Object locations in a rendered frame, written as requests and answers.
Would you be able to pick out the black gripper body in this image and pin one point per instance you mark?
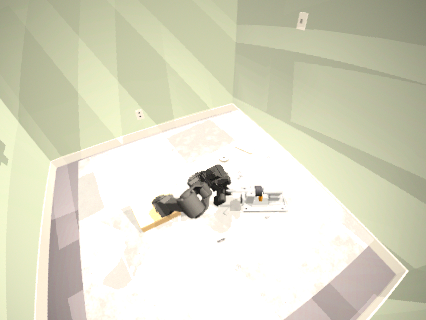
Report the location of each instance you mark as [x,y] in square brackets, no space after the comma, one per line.
[220,194]

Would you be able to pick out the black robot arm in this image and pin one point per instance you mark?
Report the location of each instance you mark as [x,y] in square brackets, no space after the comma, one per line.
[188,202]

